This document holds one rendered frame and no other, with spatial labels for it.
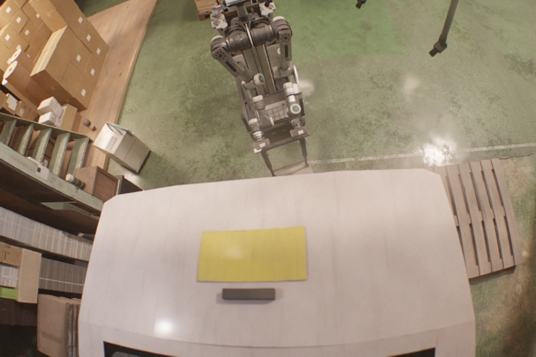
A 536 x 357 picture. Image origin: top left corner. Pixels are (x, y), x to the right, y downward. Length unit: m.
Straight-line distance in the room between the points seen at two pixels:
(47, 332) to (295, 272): 2.10
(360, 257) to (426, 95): 2.86
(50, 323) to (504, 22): 6.65
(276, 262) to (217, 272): 0.18
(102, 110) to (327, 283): 4.08
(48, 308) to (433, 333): 2.38
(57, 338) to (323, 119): 3.18
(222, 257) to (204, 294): 0.12
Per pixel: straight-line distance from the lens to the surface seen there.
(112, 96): 4.55
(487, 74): 4.22
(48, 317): 2.54
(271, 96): 2.98
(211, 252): 0.93
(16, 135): 4.60
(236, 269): 0.89
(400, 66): 3.76
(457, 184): 2.99
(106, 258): 1.16
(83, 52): 5.02
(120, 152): 3.24
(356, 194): 0.95
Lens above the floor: 2.66
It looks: 62 degrees down
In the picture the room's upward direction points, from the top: 23 degrees counter-clockwise
